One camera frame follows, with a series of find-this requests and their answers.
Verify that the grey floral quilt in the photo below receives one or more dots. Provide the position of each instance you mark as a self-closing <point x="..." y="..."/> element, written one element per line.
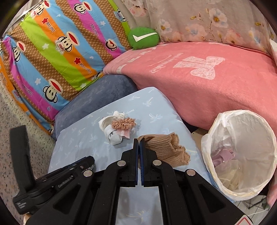
<point x="231" y="22"/>

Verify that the dark blue plush pillow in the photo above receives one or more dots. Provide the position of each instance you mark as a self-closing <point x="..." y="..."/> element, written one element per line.
<point x="104" y="91"/>

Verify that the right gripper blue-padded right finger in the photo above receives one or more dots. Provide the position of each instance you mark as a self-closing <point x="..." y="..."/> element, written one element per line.
<point x="157" y="173"/>

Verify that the small pink cartoon pillow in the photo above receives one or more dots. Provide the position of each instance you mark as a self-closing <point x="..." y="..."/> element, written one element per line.
<point x="273" y="46"/>

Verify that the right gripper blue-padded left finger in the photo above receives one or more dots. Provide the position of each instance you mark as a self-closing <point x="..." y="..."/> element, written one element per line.
<point x="105" y="187"/>

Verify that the beige tulle fabric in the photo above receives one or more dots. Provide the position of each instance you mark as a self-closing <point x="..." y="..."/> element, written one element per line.
<point x="230" y="174"/>

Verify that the pink fleece blanket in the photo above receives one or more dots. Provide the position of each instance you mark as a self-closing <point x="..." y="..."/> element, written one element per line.
<point x="204" y="79"/>

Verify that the tan ribbed knit sock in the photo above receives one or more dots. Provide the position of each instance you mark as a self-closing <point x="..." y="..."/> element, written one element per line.
<point x="167" y="148"/>

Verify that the black stool frame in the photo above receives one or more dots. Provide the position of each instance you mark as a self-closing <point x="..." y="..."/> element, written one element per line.
<point x="259" y="201"/>

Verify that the grey white sock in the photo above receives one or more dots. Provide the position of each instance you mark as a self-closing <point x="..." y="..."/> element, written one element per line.
<point x="112" y="135"/>

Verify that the pink and white sock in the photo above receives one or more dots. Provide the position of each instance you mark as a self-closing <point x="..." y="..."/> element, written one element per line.
<point x="124" y="133"/>

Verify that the spotted tan scrunchie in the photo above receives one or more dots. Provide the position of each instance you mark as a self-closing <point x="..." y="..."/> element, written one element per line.
<point x="124" y="124"/>

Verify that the mauve drawstring bag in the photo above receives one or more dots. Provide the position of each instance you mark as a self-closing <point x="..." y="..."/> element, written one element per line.
<point x="224" y="155"/>

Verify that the colourful monkey-print pillow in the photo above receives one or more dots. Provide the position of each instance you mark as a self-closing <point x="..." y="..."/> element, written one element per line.
<point x="57" y="50"/>

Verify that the green check-mark cushion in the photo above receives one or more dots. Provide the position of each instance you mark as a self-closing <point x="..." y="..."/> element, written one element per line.
<point x="142" y="38"/>

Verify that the white-lined round trash bin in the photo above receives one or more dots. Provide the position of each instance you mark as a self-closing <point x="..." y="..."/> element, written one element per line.
<point x="252" y="139"/>

